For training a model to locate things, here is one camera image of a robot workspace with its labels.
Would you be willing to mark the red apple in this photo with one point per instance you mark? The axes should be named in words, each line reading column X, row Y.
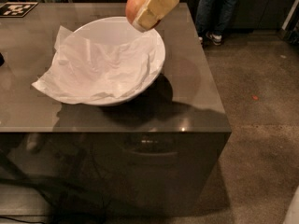
column 142, row 14

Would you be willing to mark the white tissue paper sheet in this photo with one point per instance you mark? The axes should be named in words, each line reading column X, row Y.
column 85, row 71

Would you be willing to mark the white bowl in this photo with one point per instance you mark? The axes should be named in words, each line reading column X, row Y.
column 117, row 31

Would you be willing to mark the black white fiducial marker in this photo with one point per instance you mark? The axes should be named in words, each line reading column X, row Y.
column 16, row 9

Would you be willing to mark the yellow foam padded gripper finger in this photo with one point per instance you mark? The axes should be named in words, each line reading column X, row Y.
column 146, row 14

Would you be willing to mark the person in jeans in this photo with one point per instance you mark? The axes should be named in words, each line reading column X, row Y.
column 212, row 18

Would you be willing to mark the dark object at left edge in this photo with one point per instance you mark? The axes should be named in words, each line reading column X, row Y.
column 2, row 60

